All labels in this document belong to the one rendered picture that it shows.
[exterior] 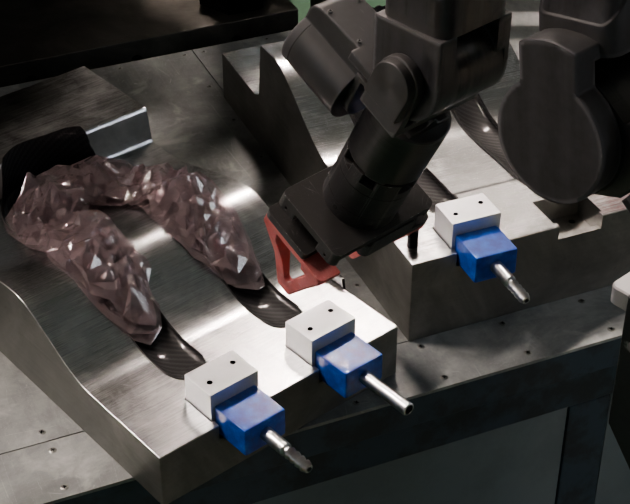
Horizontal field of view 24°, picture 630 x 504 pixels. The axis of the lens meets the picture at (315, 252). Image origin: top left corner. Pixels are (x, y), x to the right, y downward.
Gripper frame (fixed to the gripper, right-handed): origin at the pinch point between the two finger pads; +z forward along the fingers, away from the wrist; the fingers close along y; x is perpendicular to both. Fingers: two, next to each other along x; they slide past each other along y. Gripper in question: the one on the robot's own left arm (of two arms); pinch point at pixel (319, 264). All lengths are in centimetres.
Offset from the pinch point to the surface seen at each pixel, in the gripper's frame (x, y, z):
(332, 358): 3.9, -3.6, 12.3
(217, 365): -0.9, 5.1, 13.4
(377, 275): -2.6, -18.7, 19.8
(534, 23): -26, -76, 34
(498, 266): 5.6, -21.0, 8.3
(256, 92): -31, -30, 31
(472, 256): 3.5, -19.7, 8.6
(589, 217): 5.6, -36.1, 10.9
